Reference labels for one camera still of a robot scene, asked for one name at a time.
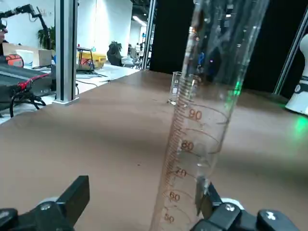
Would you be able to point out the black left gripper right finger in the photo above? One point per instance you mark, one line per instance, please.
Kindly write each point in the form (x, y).
(228, 216)

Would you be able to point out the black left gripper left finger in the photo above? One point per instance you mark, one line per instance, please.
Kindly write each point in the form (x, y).
(69, 199)

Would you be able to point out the clear glass beaker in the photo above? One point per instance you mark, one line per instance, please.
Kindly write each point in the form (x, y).
(174, 89)

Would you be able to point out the yellow crate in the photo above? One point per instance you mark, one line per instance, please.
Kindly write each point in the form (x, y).
(98, 59)

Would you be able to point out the brown cardboard box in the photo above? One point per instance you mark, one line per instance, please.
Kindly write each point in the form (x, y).
(43, 57)

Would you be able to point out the white bucket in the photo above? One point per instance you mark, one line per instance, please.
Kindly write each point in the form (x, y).
(24, 57)

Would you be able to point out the black chair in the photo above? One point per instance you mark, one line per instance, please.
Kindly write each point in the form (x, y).
(114, 54)

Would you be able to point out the green potted plant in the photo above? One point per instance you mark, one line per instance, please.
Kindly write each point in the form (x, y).
(47, 36)

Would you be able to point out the person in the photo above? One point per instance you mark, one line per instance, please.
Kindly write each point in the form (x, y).
(2, 36)

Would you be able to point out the aluminium frame post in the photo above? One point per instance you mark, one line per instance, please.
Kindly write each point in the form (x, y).
(65, 48)
(148, 36)
(288, 60)

